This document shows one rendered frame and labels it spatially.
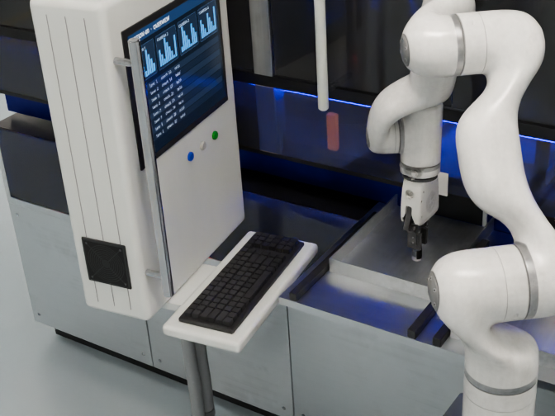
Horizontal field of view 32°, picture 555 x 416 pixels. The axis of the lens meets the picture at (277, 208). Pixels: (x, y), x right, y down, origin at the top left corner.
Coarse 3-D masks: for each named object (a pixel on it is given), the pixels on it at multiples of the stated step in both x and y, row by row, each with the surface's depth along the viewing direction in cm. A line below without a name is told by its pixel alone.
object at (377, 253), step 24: (384, 216) 239; (432, 216) 239; (360, 240) 230; (384, 240) 230; (432, 240) 229; (456, 240) 228; (480, 240) 225; (336, 264) 218; (360, 264) 222; (384, 264) 221; (408, 264) 221; (432, 264) 220; (408, 288) 210
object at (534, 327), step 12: (516, 324) 199; (528, 324) 198; (540, 324) 198; (552, 324) 198; (456, 336) 196; (540, 336) 195; (552, 336) 195; (540, 348) 192; (552, 348) 191; (540, 360) 187; (552, 360) 185
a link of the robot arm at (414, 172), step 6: (402, 168) 202; (408, 168) 200; (414, 168) 200; (420, 168) 199; (426, 168) 199; (432, 168) 199; (438, 168) 201; (408, 174) 201; (414, 174) 199; (420, 174) 200; (426, 174) 200; (432, 174) 200
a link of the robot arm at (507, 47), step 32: (480, 32) 151; (512, 32) 152; (480, 64) 153; (512, 64) 152; (480, 96) 154; (512, 96) 151; (480, 128) 150; (512, 128) 151; (480, 160) 150; (512, 160) 150; (480, 192) 151; (512, 192) 149; (512, 224) 152; (544, 224) 148; (544, 256) 148; (544, 288) 147
